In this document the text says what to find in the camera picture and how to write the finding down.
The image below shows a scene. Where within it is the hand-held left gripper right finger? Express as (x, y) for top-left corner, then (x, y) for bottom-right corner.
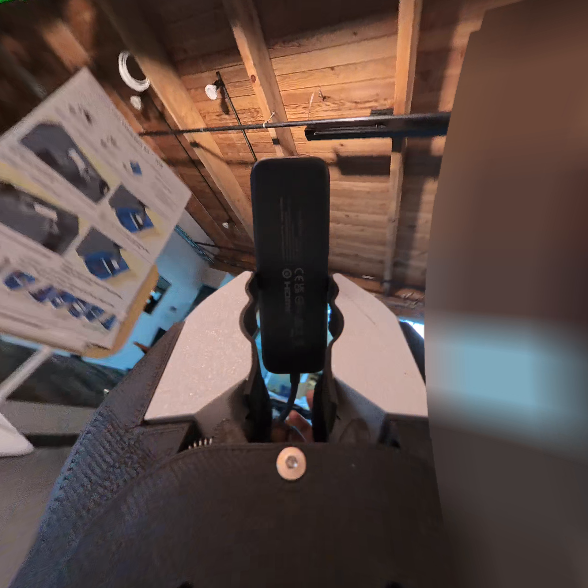
(314, 273), (429, 444)

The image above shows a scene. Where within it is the black usb hub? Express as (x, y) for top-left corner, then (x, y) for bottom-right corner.
(250, 157), (330, 374)

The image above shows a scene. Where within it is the black hub cable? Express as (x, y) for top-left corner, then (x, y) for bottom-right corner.
(276, 372), (304, 442)

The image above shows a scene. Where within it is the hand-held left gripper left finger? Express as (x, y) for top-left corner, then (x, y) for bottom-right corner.
(144, 270), (272, 444)

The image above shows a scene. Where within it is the white poster stand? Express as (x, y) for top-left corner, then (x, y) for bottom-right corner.
(0, 345), (52, 456)

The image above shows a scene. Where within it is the printed poster board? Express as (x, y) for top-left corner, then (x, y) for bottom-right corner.
(0, 66), (192, 360)

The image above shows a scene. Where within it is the white cable coil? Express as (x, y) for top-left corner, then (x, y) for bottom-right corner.
(118, 51), (151, 92)

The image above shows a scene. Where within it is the black ceiling track rail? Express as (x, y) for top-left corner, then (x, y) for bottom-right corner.
(138, 111), (452, 141)

